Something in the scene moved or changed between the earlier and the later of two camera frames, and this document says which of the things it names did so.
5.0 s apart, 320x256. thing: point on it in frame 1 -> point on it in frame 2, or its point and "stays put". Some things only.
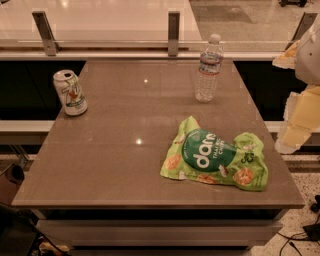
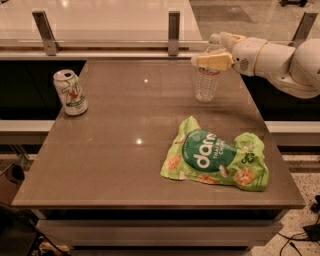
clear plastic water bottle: (207, 77) stays put
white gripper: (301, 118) -> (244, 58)
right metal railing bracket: (306, 20) stays put
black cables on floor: (311, 231) stays put
